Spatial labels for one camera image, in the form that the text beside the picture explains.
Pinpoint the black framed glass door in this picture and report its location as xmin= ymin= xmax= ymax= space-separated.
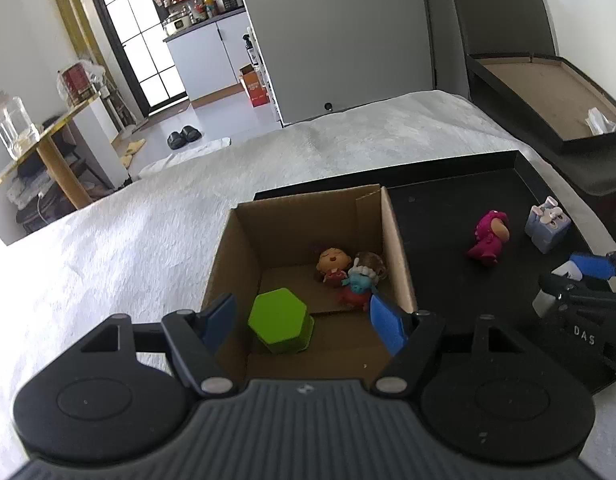
xmin=85 ymin=0 xmax=233 ymax=118

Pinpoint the green hexagonal box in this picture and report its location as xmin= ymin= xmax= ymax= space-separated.
xmin=248 ymin=287 xmax=315 ymax=355

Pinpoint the blue-grey cube rabbit toy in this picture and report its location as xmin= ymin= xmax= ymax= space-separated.
xmin=524 ymin=197 xmax=571 ymax=255

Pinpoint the black framed brown board tray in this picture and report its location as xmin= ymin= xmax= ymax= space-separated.
xmin=465 ymin=52 xmax=616 ymax=157

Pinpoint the pink dinosaur figure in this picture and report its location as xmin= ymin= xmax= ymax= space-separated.
xmin=468 ymin=210 xmax=511 ymax=265

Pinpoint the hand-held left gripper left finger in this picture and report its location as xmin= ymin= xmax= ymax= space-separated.
xmin=75 ymin=294 xmax=237 ymax=396

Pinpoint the pair of yellow slippers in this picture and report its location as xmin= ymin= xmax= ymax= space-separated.
xmin=118 ymin=139 xmax=146 ymax=167

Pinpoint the round gold-edged side table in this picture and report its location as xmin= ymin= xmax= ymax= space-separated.
xmin=0 ymin=95 xmax=107 ymax=211

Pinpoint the white rice cooker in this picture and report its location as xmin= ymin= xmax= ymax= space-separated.
xmin=163 ymin=12 xmax=193 ymax=37

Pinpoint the clear glass bottle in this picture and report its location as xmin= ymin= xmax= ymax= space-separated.
xmin=0 ymin=92 xmax=41 ymax=161

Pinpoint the brown-haired doll figure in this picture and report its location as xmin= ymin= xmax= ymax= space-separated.
xmin=354 ymin=251 xmax=387 ymax=281

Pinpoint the yellow curtain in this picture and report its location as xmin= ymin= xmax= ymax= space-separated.
xmin=50 ymin=0 xmax=121 ymax=131

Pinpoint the small doll red dress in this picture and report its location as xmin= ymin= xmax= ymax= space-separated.
xmin=316 ymin=246 xmax=353 ymax=283

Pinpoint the white kitchen cabinet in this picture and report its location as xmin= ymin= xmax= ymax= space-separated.
xmin=164 ymin=10 xmax=253 ymax=104

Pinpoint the black shallow tray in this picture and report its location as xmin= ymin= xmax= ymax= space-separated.
xmin=253 ymin=150 xmax=616 ymax=396

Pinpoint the brown cardboard box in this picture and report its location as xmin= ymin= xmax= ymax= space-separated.
xmin=200 ymin=184 xmax=419 ymax=382

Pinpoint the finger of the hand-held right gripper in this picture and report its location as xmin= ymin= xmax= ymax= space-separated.
xmin=539 ymin=273 xmax=616 ymax=311
xmin=569 ymin=250 xmax=616 ymax=281

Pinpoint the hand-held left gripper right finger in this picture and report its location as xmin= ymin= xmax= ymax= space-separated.
xmin=369 ymin=292 xmax=536 ymax=395

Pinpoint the crumpled white plastic wrap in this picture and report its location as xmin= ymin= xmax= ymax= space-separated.
xmin=585 ymin=107 xmax=616 ymax=136

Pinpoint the white charger plug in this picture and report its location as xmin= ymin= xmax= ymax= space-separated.
xmin=532 ymin=266 xmax=584 ymax=318

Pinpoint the small red and blue figure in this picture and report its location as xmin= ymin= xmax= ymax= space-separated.
xmin=336 ymin=265 xmax=381 ymax=311

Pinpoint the red tin can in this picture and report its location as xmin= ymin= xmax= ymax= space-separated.
xmin=58 ymin=61 xmax=101 ymax=107

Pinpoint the orange carton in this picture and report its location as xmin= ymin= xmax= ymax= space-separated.
xmin=239 ymin=64 xmax=271 ymax=107

